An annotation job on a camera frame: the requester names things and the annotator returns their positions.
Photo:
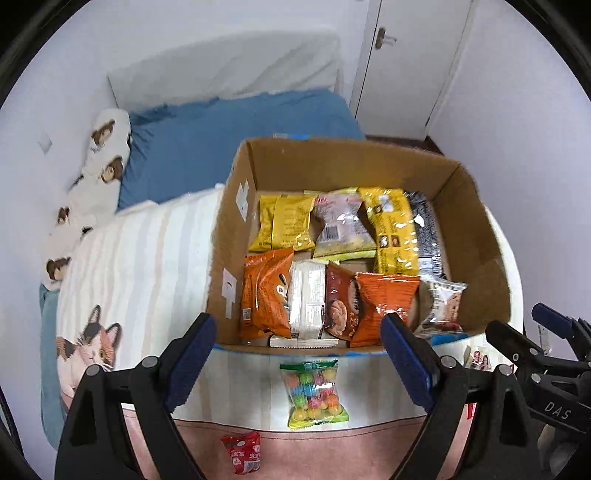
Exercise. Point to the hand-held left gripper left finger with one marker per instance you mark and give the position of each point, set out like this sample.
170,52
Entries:
191,355

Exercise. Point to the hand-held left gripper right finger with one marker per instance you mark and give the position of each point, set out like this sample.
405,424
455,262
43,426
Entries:
408,360

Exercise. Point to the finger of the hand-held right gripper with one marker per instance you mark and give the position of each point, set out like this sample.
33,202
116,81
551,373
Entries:
512,341
551,316

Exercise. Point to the white cookie snack packet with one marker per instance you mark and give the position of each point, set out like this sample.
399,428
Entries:
443,300

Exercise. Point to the orange red-patterned snack packet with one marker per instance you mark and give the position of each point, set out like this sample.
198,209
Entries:
374,295

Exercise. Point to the brown snack packet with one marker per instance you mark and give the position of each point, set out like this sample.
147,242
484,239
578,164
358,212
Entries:
339,304

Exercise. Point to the colourful candy ball packet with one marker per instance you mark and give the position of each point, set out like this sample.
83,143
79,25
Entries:
314,392

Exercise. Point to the long yellow snack packet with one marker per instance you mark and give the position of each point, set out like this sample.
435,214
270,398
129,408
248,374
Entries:
392,230

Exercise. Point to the black snack packet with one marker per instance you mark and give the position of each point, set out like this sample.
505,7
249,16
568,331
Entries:
427,230

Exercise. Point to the clear snack packet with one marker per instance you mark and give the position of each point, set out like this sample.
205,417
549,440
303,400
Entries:
344,226

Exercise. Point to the small yellow snack packet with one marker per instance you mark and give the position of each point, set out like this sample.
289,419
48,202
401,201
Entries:
286,221

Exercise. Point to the cardboard box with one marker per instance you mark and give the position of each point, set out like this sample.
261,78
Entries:
351,161

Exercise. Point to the small picture-print snack packet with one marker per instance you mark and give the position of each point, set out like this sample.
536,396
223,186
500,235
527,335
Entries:
478,360

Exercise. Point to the red and white snack packet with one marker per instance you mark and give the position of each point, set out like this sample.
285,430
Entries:
471,410

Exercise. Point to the striped cat-print blanket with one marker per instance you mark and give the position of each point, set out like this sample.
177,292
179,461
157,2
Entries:
147,258

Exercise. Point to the small red snack packet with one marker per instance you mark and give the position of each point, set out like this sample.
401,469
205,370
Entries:
241,454

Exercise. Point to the white bear-print pillow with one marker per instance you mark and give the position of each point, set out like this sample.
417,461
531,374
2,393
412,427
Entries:
99,152

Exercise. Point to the blue pillow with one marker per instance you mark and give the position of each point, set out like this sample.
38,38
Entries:
221,134

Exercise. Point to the white door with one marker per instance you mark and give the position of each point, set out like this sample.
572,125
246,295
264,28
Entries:
411,60

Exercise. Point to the grey headboard cushion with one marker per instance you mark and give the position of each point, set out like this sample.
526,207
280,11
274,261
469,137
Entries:
231,64

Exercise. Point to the white wall socket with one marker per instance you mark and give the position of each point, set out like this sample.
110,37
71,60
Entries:
45,144

